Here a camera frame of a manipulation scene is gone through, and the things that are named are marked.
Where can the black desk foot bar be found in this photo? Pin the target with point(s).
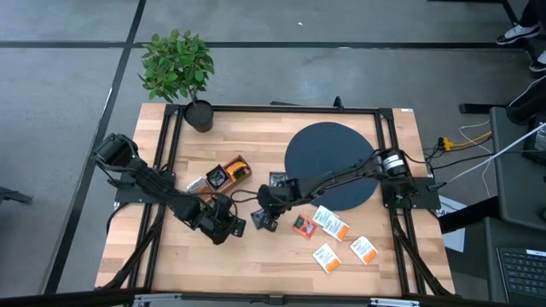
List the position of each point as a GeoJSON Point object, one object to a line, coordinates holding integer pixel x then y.
{"type": "Point", "coordinates": [482, 108]}
{"type": "Point", "coordinates": [469, 215]}

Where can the black office chair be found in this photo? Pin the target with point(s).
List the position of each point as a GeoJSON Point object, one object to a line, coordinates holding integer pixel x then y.
{"type": "Point", "coordinates": [529, 102]}

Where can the white paper sheet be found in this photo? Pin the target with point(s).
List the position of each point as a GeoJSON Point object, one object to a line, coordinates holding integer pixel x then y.
{"type": "Point", "coordinates": [454, 243]}

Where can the wooden three-compartment tray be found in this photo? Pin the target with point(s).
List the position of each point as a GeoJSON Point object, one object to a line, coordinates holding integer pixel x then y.
{"type": "Point", "coordinates": [225, 189]}

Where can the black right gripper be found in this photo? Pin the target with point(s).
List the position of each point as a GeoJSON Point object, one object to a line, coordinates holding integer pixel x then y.
{"type": "Point", "coordinates": [277, 196]}

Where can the black front crossbar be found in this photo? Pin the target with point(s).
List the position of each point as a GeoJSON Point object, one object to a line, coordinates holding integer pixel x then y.
{"type": "Point", "coordinates": [64, 300]}

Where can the person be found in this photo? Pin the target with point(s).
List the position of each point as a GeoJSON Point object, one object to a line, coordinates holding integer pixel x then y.
{"type": "Point", "coordinates": [518, 32]}

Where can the small black knob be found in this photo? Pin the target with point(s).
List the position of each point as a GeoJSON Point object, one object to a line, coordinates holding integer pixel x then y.
{"type": "Point", "coordinates": [338, 102]}

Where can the dark laptop with keyboard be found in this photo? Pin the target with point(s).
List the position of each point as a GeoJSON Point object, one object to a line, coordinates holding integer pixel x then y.
{"type": "Point", "coordinates": [524, 273]}

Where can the silver metal bracket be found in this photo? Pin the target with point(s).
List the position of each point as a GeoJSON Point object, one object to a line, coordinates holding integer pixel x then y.
{"type": "Point", "coordinates": [158, 298]}
{"type": "Point", "coordinates": [394, 302]}

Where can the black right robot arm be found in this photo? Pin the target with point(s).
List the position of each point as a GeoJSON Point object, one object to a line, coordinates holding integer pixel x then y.
{"type": "Point", "coordinates": [341, 177]}

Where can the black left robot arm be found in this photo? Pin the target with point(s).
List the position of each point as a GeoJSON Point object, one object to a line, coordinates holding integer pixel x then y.
{"type": "Point", "coordinates": [158, 187]}

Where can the dark metal foot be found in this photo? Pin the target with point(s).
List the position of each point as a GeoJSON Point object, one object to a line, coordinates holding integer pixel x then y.
{"type": "Point", "coordinates": [13, 195]}

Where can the green leafy plant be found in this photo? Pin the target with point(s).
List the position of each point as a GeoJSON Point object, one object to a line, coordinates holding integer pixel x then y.
{"type": "Point", "coordinates": [177, 64]}

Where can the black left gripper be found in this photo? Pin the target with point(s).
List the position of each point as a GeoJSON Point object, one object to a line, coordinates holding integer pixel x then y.
{"type": "Point", "coordinates": [217, 221]}

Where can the black plant pot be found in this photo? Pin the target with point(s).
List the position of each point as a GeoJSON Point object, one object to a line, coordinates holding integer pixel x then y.
{"type": "Point", "coordinates": [199, 117]}

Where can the dark grey desk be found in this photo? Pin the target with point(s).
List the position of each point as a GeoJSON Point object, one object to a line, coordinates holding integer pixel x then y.
{"type": "Point", "coordinates": [512, 192]}

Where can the dark blue tea packet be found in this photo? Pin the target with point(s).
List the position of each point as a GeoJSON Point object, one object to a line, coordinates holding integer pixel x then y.
{"type": "Point", "coordinates": [217, 177]}
{"type": "Point", "coordinates": [258, 220]}
{"type": "Point", "coordinates": [277, 179]}

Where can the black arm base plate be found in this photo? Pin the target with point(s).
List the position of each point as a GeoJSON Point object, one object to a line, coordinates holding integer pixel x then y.
{"type": "Point", "coordinates": [426, 200]}
{"type": "Point", "coordinates": [128, 196]}

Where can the dark round plate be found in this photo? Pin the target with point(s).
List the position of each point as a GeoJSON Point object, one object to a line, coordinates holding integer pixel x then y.
{"type": "Point", "coordinates": [328, 145]}

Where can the orange tea packet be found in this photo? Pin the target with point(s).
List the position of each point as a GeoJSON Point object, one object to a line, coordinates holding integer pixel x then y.
{"type": "Point", "coordinates": [305, 227]}
{"type": "Point", "coordinates": [236, 167]}

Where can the black aluminium table frame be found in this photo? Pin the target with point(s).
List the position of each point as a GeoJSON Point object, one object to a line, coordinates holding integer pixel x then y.
{"type": "Point", "coordinates": [277, 108]}

